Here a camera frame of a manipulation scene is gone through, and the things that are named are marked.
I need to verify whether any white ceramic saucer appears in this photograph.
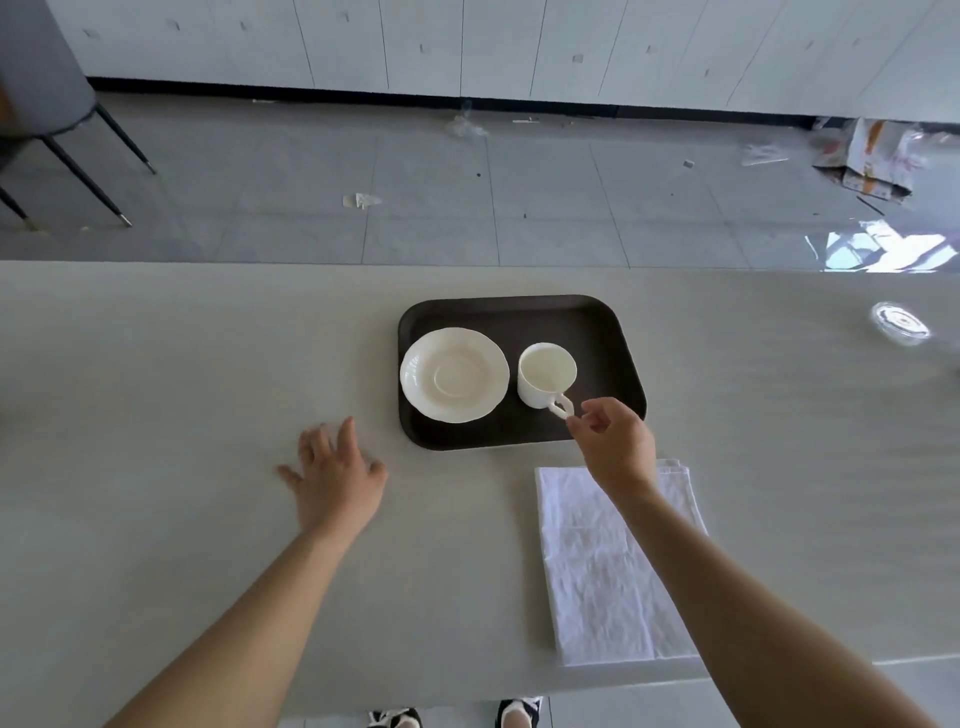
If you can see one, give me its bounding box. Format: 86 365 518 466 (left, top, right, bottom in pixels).
399 327 513 425

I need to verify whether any shiny clear plastic sheet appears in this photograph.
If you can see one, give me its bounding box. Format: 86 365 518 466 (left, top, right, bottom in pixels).
805 219 960 273

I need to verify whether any white folded cloth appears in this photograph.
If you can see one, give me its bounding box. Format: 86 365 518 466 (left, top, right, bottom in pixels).
534 459 710 668

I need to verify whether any person's right forearm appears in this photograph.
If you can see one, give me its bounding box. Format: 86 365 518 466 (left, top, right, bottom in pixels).
604 480 940 728

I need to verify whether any person's right shoe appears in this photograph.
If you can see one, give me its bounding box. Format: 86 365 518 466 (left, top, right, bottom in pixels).
495 695 545 728

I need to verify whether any dark brown serving tray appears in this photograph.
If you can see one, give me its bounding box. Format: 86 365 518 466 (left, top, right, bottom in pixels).
396 294 648 453

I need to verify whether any person's right hand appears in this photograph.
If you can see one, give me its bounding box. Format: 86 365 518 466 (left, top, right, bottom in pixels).
566 396 659 502

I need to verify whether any person's left forearm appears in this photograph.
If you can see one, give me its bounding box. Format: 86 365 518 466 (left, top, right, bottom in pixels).
103 522 370 728

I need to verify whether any grey chair with black legs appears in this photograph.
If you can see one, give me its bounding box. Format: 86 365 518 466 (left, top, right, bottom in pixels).
0 0 158 231

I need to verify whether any person's left hand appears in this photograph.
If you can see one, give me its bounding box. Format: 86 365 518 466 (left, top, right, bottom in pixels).
276 417 390 535

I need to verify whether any clear plastic lid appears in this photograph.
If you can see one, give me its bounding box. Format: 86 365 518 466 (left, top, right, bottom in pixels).
870 300 933 347

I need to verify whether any white ceramic cup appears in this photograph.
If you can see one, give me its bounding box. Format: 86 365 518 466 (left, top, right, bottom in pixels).
516 342 579 422

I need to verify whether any torn cardboard box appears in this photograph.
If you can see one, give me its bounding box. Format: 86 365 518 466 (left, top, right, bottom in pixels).
813 117 936 205

